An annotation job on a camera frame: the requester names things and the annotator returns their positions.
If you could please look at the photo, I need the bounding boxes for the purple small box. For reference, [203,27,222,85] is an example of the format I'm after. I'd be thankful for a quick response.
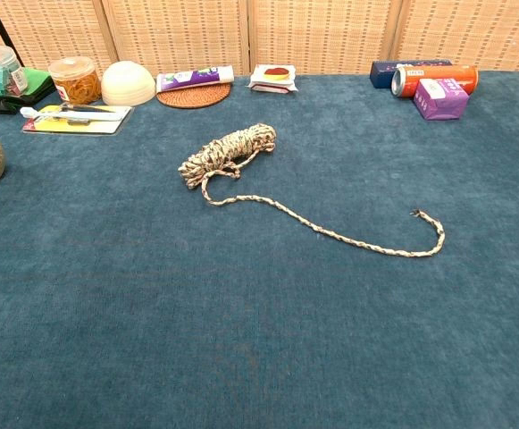
[413,78,471,122]

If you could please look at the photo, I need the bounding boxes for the purple white toothpaste tube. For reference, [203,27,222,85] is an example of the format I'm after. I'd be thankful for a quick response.
[155,64,235,94]

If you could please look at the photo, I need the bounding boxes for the wrapped pastry snack pack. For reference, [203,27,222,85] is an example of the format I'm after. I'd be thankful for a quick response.
[247,63,299,94]

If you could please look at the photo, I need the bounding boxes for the round woven rattan coaster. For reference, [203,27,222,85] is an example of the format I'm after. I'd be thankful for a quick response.
[155,82,232,110]

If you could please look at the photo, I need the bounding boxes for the green folded cloth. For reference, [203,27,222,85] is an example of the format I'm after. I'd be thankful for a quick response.
[0,66,57,115]

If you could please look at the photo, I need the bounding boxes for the yellow razor blister pack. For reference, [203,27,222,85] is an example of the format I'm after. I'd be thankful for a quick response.
[21,104,134,137]

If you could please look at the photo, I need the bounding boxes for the clear jar of rubber bands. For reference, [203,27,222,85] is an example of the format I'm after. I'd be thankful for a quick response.
[47,56,103,106]

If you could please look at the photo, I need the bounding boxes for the light blue toothbrush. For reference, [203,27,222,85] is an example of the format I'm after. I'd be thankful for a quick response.
[20,105,125,124]

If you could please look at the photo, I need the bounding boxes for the beige speckled braided rope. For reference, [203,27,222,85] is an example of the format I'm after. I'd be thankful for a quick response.
[177,122,447,259]

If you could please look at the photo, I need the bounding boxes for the dark blue long box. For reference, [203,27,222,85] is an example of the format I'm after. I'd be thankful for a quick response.
[369,59,453,89]

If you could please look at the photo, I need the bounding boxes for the cream upturned bowl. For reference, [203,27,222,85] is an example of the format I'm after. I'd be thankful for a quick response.
[100,60,157,107]

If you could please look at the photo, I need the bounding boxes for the blue carpet table cover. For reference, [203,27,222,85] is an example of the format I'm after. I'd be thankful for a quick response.
[0,71,519,429]

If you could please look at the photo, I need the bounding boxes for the bamboo folding screen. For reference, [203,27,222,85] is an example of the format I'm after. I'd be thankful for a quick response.
[0,0,519,77]

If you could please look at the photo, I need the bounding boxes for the orange drink can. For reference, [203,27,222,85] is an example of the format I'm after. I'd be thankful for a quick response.
[390,64,480,99]

